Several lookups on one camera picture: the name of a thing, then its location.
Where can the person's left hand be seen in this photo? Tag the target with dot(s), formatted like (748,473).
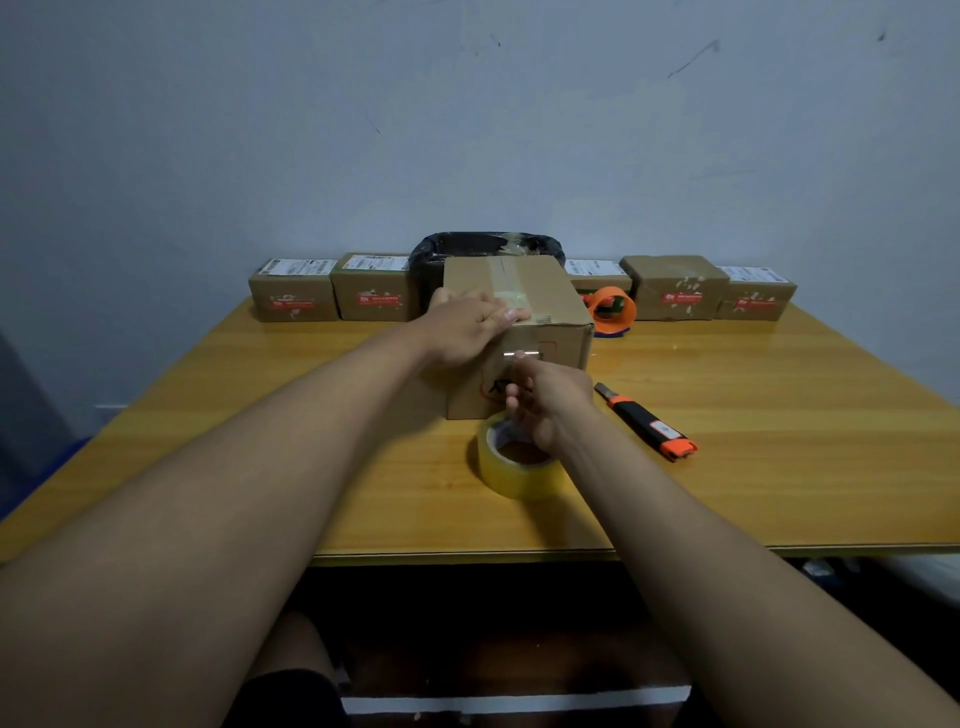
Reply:
(457,326)

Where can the person's right hand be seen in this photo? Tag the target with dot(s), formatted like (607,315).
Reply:
(559,401)

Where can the person's right fingers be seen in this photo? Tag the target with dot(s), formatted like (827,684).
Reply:
(521,386)

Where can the person's left fingers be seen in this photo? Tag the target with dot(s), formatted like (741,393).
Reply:
(506,310)

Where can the large taped cardboard box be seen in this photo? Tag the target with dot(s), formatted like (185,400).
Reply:
(551,300)

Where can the clear packing tape roll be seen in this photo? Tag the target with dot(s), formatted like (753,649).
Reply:
(517,476)

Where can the person's right forearm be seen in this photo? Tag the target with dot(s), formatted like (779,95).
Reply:
(720,570)

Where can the person's left forearm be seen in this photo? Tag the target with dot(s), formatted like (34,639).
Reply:
(225,487)

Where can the black plastic bag parcel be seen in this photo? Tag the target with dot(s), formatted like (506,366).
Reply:
(480,244)

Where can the small cardboard box red label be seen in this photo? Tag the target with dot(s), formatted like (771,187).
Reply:
(294,296)
(679,289)
(757,296)
(375,294)
(596,271)

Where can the orange tape dispenser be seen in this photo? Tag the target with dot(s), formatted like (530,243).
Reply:
(611,311)

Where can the black and orange utility knife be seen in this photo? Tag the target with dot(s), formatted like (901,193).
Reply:
(646,424)

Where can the person's leg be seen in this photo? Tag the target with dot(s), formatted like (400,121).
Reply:
(296,645)

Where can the black shorts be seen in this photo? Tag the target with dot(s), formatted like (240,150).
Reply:
(289,701)

